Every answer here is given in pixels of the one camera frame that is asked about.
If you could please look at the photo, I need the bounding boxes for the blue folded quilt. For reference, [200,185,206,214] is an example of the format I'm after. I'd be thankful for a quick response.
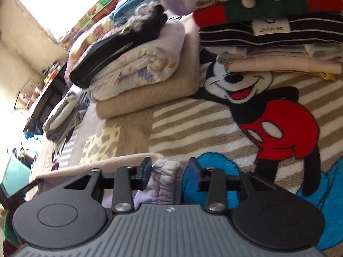
[109,0,159,27]

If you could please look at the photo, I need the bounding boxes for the teal storage box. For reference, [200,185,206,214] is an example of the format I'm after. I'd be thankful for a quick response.
[1,154,31,196]

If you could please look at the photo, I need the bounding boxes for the beige folded blanket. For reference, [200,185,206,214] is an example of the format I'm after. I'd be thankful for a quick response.
[95,30,199,120]

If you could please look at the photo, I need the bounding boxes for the tall folded clothes stack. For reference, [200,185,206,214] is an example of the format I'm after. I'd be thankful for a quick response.
[160,0,342,79]

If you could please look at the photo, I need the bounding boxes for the Mickey Mouse fleece blanket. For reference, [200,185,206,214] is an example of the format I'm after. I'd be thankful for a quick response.
[57,46,342,256]

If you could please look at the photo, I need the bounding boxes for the dark side desk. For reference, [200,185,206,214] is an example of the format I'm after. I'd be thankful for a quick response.
[23,63,67,135]

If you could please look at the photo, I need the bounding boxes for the orange patterned pillow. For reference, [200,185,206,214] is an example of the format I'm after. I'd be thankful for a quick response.
[69,16,114,63]

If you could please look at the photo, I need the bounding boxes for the black folded garment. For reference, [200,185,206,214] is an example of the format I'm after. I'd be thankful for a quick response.
[69,2,167,89]

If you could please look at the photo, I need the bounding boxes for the colourful alphabet headboard mat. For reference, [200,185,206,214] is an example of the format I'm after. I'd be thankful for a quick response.
[61,0,119,45]

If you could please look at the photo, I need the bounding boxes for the grey folded clothes stack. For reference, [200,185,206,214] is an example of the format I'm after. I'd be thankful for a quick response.
[43,85,90,144]

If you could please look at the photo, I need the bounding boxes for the floral folded blanket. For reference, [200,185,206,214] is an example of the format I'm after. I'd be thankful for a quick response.
[88,20,185,102]

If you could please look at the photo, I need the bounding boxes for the lavender sweatpants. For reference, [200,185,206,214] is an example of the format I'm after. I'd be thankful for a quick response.
[26,153,183,213]

